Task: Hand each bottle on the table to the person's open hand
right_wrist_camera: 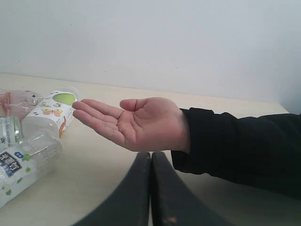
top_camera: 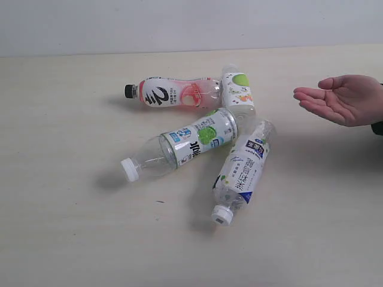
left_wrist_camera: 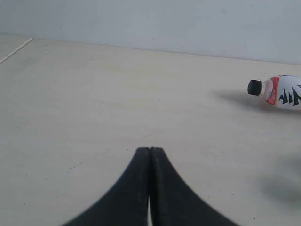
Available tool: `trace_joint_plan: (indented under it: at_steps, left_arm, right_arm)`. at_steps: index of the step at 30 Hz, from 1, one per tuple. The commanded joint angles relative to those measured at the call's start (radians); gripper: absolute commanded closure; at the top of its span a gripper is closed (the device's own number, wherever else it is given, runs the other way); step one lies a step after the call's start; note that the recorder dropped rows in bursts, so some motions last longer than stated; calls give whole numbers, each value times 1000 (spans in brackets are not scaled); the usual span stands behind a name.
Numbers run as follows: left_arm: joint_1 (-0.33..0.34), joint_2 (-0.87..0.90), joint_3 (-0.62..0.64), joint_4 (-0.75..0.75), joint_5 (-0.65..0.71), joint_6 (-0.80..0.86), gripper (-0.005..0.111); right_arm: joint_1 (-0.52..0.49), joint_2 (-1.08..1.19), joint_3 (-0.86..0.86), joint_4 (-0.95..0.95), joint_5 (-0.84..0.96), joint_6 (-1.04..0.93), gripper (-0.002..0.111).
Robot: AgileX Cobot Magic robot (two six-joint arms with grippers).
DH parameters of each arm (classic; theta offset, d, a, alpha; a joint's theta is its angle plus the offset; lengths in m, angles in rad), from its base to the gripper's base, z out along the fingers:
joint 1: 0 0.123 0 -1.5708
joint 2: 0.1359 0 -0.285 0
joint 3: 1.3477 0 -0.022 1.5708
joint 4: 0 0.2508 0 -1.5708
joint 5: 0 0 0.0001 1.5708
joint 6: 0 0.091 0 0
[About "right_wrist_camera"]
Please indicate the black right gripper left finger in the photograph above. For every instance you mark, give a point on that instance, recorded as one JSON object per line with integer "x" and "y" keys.
{"x": 128, "y": 205}

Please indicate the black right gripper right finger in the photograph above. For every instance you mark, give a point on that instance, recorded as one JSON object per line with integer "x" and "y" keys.
{"x": 173, "y": 203}

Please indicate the Suntory white label bottle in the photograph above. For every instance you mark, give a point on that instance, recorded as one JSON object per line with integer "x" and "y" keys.
{"x": 23, "y": 164}

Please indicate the butterfly label clear bottle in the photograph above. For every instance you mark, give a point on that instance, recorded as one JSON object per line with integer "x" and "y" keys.
{"x": 54, "y": 113}

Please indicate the clear green label bottle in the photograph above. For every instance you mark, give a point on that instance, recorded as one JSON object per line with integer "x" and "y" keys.
{"x": 10, "y": 132}

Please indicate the pink peach drink bottle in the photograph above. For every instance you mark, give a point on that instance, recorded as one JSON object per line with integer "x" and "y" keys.
{"x": 18, "y": 103}

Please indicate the open person's hand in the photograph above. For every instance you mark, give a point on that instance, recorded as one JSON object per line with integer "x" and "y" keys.
{"x": 138, "y": 125}

